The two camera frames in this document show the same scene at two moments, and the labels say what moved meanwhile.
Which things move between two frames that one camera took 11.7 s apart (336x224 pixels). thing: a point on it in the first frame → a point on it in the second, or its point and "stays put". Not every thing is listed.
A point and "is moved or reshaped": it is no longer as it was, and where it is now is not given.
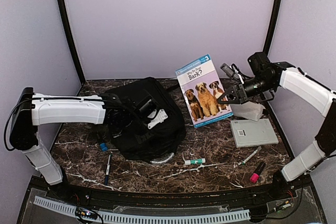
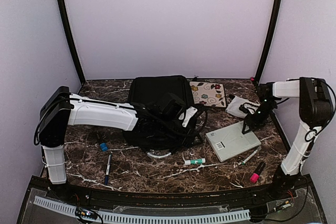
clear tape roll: (163, 159) → (158, 153)
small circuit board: (82, 212) stays put
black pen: (107, 170) stays put
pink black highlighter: (255, 176) stays put
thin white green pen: (243, 162) stays put
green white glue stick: (195, 161) stays put
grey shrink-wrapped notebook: (250, 133) → (229, 141)
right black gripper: (244, 97) → (252, 123)
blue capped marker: (103, 146) stays put
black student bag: (144, 120) is moved or reshaped
